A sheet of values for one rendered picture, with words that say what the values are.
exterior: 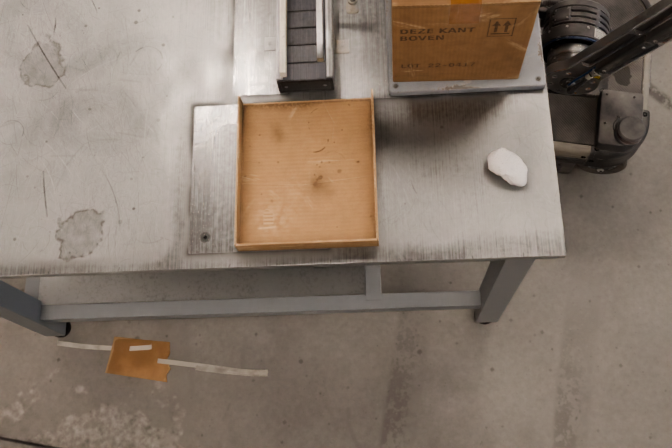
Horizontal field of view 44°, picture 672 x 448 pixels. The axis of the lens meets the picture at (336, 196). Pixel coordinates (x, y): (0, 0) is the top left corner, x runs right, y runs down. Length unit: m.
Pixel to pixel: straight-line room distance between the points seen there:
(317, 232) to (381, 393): 0.86
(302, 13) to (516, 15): 0.45
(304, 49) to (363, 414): 1.08
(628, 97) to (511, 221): 0.85
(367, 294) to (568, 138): 0.67
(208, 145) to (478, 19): 0.57
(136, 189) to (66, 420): 1.00
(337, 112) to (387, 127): 0.10
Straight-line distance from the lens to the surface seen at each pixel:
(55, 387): 2.49
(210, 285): 2.17
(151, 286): 2.21
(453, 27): 1.45
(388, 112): 1.61
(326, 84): 1.61
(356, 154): 1.57
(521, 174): 1.55
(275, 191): 1.56
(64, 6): 1.86
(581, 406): 2.35
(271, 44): 1.69
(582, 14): 2.24
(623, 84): 2.37
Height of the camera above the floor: 2.29
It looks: 70 degrees down
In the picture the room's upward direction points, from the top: 12 degrees counter-clockwise
